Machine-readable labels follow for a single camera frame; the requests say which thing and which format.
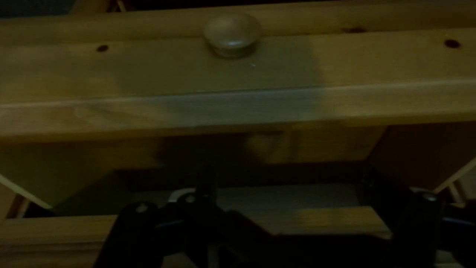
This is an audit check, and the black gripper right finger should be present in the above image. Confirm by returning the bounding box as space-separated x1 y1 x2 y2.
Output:
360 167 417 231

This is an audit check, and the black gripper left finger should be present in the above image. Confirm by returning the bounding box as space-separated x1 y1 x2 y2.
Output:
195 168 220 206

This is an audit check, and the wide wooden drawer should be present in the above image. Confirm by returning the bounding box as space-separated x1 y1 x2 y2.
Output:
0 20 476 235

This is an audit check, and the round wooden drawer knob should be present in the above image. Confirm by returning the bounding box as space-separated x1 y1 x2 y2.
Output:
203 11 264 61

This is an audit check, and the pine wooden dresser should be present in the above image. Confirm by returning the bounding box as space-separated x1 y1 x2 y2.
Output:
0 203 394 268

